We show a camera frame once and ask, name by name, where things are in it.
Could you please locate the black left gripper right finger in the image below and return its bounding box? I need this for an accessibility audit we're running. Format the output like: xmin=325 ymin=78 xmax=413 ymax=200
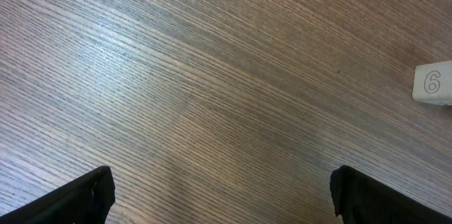
xmin=330 ymin=165 xmax=451 ymax=224

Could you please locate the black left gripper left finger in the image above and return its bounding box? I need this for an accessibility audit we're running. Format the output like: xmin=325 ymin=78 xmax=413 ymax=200
xmin=1 ymin=166 xmax=115 ymax=224

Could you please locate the white number six block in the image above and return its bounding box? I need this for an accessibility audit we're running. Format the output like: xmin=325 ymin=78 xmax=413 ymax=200
xmin=412 ymin=61 xmax=452 ymax=106

